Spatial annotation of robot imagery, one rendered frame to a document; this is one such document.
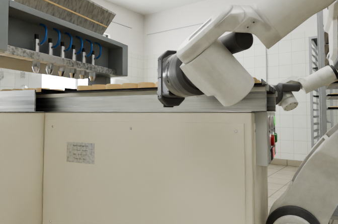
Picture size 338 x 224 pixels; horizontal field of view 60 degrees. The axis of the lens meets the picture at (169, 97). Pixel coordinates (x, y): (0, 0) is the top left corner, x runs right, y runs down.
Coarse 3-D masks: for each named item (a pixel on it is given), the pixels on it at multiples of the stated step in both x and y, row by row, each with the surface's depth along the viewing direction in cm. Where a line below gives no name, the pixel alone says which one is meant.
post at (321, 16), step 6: (318, 12) 209; (324, 54) 203; (324, 60) 203; (324, 66) 203; (324, 90) 202; (324, 96) 202; (324, 102) 202; (324, 108) 202; (324, 114) 202; (324, 120) 201; (324, 126) 201; (324, 132) 201
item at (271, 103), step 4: (276, 92) 98; (268, 96) 99; (272, 96) 98; (276, 96) 98; (268, 100) 99; (272, 100) 98; (268, 104) 99; (272, 104) 98; (268, 108) 98; (272, 108) 98
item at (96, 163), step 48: (48, 144) 98; (96, 144) 90; (144, 144) 83; (192, 144) 77; (240, 144) 72; (48, 192) 97; (96, 192) 89; (144, 192) 82; (192, 192) 77; (240, 192) 72
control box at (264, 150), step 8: (256, 112) 76; (264, 112) 75; (272, 112) 88; (256, 120) 76; (264, 120) 75; (256, 128) 76; (264, 128) 75; (272, 128) 86; (256, 136) 75; (264, 136) 75; (256, 144) 75; (264, 144) 75; (256, 152) 75; (264, 152) 74; (272, 152) 82; (256, 160) 75; (264, 160) 74
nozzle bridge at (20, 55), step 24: (0, 0) 86; (0, 24) 86; (24, 24) 103; (48, 24) 107; (72, 24) 113; (0, 48) 86; (24, 48) 103; (96, 48) 140; (120, 48) 146; (96, 72) 135; (120, 72) 145
